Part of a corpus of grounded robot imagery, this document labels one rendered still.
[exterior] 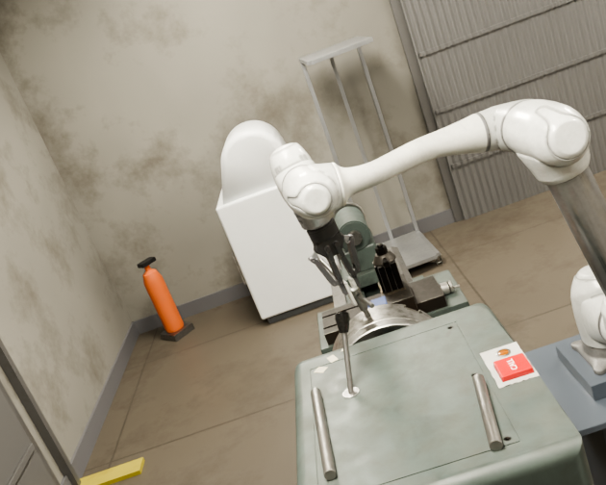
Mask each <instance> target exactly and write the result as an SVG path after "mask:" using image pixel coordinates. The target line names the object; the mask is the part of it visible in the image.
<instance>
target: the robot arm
mask: <svg viewBox="0 0 606 485"><path fill-rule="evenodd" d="M590 142H591V131H590V128H589V125H588V123H587V121H586V120H585V118H584V117H583V116H581V115H580V114H579V113H578V112H577V111H576V110H574V109H573V108H572V107H570V106H568V105H565V104H562V103H559V102H554V101H549V100H542V99H522V100H518V101H513V102H509V103H505V104H501V105H497V106H493V107H490V108H488V109H486V110H484V111H481V112H479V113H476V114H473V115H470V116H468V117H466V118H464V119H462V120H460V121H457V122H455V123H453V124H451V125H449V126H446V127H444V128H442V129H440V130H438V131H435V132H433V133H430V134H427V135H425V136H422V137H420V138H418V139H415V140H412V141H410V142H408V143H406V144H404V145H402V146H400V147H398V148H396V149H394V150H393V151H392V152H390V153H388V154H386V155H384V156H382V157H380V158H378V159H376V160H374V161H372V162H369V163H367V164H364V165H360V166H353V167H341V166H338V165H336V164H335V163H327V164H315V162H314V161H312V159H311V157H310V156H309V154H308V153H307V152H306V151H305V150H304V149H303V147H301V146H300V145H299V144H298V143H297V142H293V143H288V144H285V145H282V146H280V147H279V148H277V149H276V150H275V151H274V152H273V153H272V154H271V155H270V156H269V164H270V169H271V173H272V176H273V179H274V181H275V184H276V186H277V189H278V191H279V193H281V195H282V197H283V199H284V200H285V202H286V203H287V204H288V206H289V207H290V208H291V209H292V210H293V213H294V215H295V216H296V218H297V220H298V222H299V223H300V225H301V227H302V229H304V230H307V233H308V235H309V237H310V239H311V241H312V243H313V246H314V253H313V255H312V256H310V257H309V258H308V260H309V261H310V262H312V263H313V264H315V265H316V266H317V268H318V269H319V270H320V272H321V273H322V274H323V275H324V277H325V278H326V279H327V281H328V282H329V283H330V284H331V285H332V286H334V287H336V286H340V288H341V292H342V293H343V294H344V295H348V297H349V299H350V301H351V303H352V304H353V305H355V306H357V305H358V304H357V302H356V300H355V298H354V296H353V294H352V293H351V292H350V291H351V290H350V288H349V286H348V284H347V282H345V281H344V280H342V278H341V274H340V271H339V269H338V267H337V264H336V262H335V258H334V256H335V255H338V256H339V258H340V260H341V262H342V264H343V266H344V267H345V269H346V271H347V273H348V274H349V276H348V277H347V279H348V281H349V283H350V285H351V287H352V288H354V287H359V288H360V287H361V284H360V282H359V280H358V278H357V274H358V272H360V271H361V267H360V263H359V260H358V256H357V252H356V248H355V245H354V242H355V237H354V236H353V235H351V234H348V235H344V234H343V233H342V232H341V231H340V230H339V228H338V226H337V224H336V222H335V220H334V219H333V216H334V212H335V211H336V210H337V209H339V208H341V207H343V206H345V204H346V202H347V200H348V199H349V198H350V197H351V196H352V195H354V194H355V193H358V192H360V191H364V190H367V189H369V188H371V187H374V186H376V185H378V184H381V183H383V182H385V181H387V180H389V179H391V178H392V177H394V176H396V175H398V174H401V173H403V172H405V171H407V170H409V169H411V168H413V167H415V166H418V165H420V164H423V163H425V162H427V161H430V160H433V159H436V158H439V157H444V156H451V155H460V154H471V153H484V152H489V151H495V150H502V151H507V152H513V153H517V155H518V157H519V158H520V159H521V161H522V162H523V163H524V164H525V165H526V166H527V167H528V169H529V170H530V171H531V172H532V174H533V175H534V176H535V178H536V179H537V180H538V181H540V182H541V183H543V184H545V185H547V186H548V188H549V190H550V192H551V194H552V196H553V198H554V199H555V201H556V203H557V205H558V207H559V209H560V211H561V213H562V215H563V217H564V219H565V221H566V222H567V224H568V227H569V229H570V231H571V233H572V235H573V237H574V238H575V240H576V242H577V243H578V245H579V247H580V249H581V251H582V253H583V255H584V257H585V259H586V261H587V263H588V266H585V267H583V268H581V269H580V270H579V271H578V272H577V274H576V275H575V276H574V278H573V281H572V285H571V290H570V298H571V305H572V310H573V314H574V317H575V321H576V324H577V328H578V330H579V333H580V336H581V339H582V340H579V341H575V342H572V343H571V348H572V349H573V350H575V351H577V352H578V353H579V354H580V355H581V356H582V357H583V358H584V359H585V360H586V362H587V363H588V364H589V365H590V366H591V367H592V368H593V372H594V374H596V375H602V374H605V373H606V200H605V198H604V196H603V194H602V192H601V190H600V188H599V186H598V185H597V183H596V181H595V179H594V177H593V174H592V172H591V169H590V167H589V163H590V157H591V154H590V148H589V145H590ZM343 241H345V242H346V243H347V248H348V251H349V255H350V259H351V262H352V266H353V268H352V267H351V265H350V264H349V262H348V260H347V258H346V257H345V254H344V252H343V250H342V247H343ZM318 254H319V255H321V256H323V257H325V258H326V259H327V261H328V263H329V266H330V268H331V270H332V272H333V274H334V276H335V279H336V280H334V279H333V277H332V276H331V275H330V273H329V272H328V271H327V270H326V268H325V267H324V266H323V264H322V263H321V262H320V261H319V258H318Z"/></svg>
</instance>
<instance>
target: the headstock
mask: <svg viewBox="0 0 606 485"><path fill-rule="evenodd" d="M511 343H514V340H513V339H512V338H511V336H510V335H509V334H508V332H507V331H506V329H505V328H504V327H503V325H502V324H501V323H500V321H499V320H498V319H497V317H496V316H495V314H494V313H493V312H492V310H491V309H490V308H489V307H488V306H487V305H485V304H483V303H477V304H473V305H470V306H467V307H465V308H462V309H459V310H456V311H453V312H450V313H447V314H444V315H441V316H438V317H435V318H432V319H428V320H425V321H422V322H419V323H416V324H413V325H410V326H407V327H404V328H401V329H398V330H395V331H392V332H390V333H387V334H384V335H381V336H378V337H375V338H372V339H369V340H366V341H363V342H360V343H357V344H354V345H350V346H349V355H350V364H351V371H352V380H353V387H357V388H359V390H360V391H359V393H358V394H357V395H356V396H353V397H351V398H345V397H343V395H342V394H343V392H344V391H345V390H346V389H348V388H347V380H346V371H345V363H344V355H343V351H341V350H342V348H341V349H337V350H334V351H331V352H328V353H325V354H322V355H319V356H316V357H314V358H311V359H308V360H305V361H302V362H300V363H299V364H298V365H297V366H296V368H295V373H294V383H295V424H296V467H297V485H594V484H593V477H592V474H591V470H590V466H589V462H588V459H587V455H586V451H585V448H584V444H583V441H582V437H581V434H580V433H579V432H578V430H577V429H576V427H575V426H574V424H573V423H572V421H571V420H570V419H569V417H568V415H567V414H566V412H565V411H564V410H563V408H562V407H561V405H560V404H559V403H558V401H557V400H556V399H555V397H554V396H553V394H552V393H551V392H550V391H549V390H548V388H547V387H546V385H545V384H544V383H543V381H542V379H541V378H540V377H539V376H537V377H534V378H530V379H527V380H524V381H521V382H518V383H516V384H513V385H509V386H506V387H503V388H500V389H499V388H498V386H497V384H496V383H495V381H494V379H493V377H492V375H491V373H490V371H489V369H488V368H487V366H486V364H485V362H484V360H483V359H482V357H481V355H480V353H482V352H485V351H488V350H491V349H495V348H498V347H501V346H504V345H508V344H511ZM331 355H335V356H336V357H337V358H338V360H336V361H335V362H333V363H331V362H330V361H329V360H328V359H327V358H328V357H329V356H331ZM318 367H328V368H327V369H326V370H325V372H324V373H319V372H315V370H316V369H317V368H318ZM476 373H480V374H482V375H483V376H484V378H485V382H486V385H487V389H488V393H489V396H490V400H491V403H492V408H493V412H494V415H495V419H496V422H497V426H498V430H499V433H500V437H501V440H502V444H503V448H502V449H501V450H499V451H493V450H491V449H490V447H489V443H488V439H487V435H486V431H485V427H484V424H483V420H482V416H481V412H480V408H479V404H478V400H477V397H476V393H475V390H474V386H473V382H472V376H473V375H474V374H476ZM313 388H319V389H320V391H321V396H322V401H323V407H324V412H325V417H326V421H327V427H328V432H329V437H330V443H331V448H332V452H333V458H334V463H335V468H336V473H337V476H336V478H335V479H333V480H327V479H325V478H324V475H323V469H322V463H321V457H320V451H319V445H318V438H317V433H316V422H315V415H314V409H313V404H312V398H311V390H312V389H313Z"/></svg>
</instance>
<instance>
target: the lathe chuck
mask: <svg viewBox="0 0 606 485"><path fill-rule="evenodd" d="M368 310H369V312H370V313H373V314H375V315H374V317H372V318H371V319H367V320H363V318H364V316H365V314H364V312H361V313H359V314H358V315H356V316H355V317H354V318H352V319H351V320H350V322H349V330H348V333H347V339H348V340H349V339H350V338H351V337H352V336H353V335H354V334H355V333H356V332H358V331H359V330H361V329H362V328H364V327H366V326H368V325H370V324H372V323H374V322H376V321H379V320H383V319H413V320H417V321H420V322H422V321H425V320H428V319H432V317H430V316H429V315H428V314H426V313H425V312H423V311H421V310H418V312H415V311H411V310H407V309H406V305H404V304H383V305H378V306H374V308H368ZM341 348H342V338H341V333H339V335H338V337H337V338H336V340H335V343H334V346H333V351H334V350H337V349H341Z"/></svg>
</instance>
